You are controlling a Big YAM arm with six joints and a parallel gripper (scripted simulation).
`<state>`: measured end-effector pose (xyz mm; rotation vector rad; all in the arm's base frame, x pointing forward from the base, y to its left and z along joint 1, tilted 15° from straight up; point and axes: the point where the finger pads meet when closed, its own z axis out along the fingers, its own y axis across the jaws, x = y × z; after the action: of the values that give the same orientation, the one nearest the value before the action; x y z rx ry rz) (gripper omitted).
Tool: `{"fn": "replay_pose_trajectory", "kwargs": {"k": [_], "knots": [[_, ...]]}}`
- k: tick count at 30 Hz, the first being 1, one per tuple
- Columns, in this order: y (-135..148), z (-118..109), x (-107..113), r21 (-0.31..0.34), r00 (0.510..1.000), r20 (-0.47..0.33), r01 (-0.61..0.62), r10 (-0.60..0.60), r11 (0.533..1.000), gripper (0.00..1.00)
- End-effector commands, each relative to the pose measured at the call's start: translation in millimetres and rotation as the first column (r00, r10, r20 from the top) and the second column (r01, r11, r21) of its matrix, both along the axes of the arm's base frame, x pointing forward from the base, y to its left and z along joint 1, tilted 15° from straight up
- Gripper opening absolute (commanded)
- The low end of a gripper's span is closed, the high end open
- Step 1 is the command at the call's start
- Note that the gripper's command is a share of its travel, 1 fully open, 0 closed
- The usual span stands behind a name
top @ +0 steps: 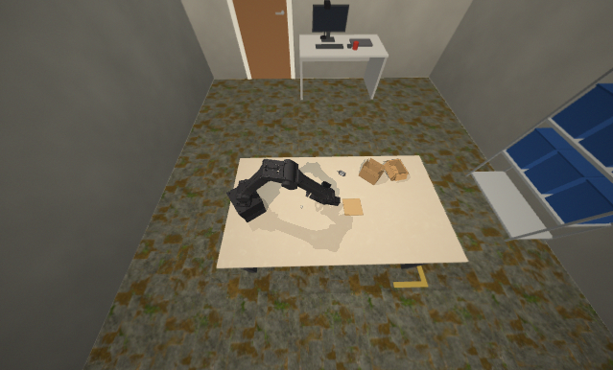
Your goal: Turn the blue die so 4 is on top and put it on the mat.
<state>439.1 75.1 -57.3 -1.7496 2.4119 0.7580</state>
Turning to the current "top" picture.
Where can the tan flat mat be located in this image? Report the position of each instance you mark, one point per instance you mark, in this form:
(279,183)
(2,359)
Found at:
(352,207)

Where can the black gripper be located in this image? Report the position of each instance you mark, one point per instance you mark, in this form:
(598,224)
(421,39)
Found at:
(313,197)

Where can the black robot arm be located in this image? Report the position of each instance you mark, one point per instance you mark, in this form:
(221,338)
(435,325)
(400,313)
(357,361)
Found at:
(289,175)

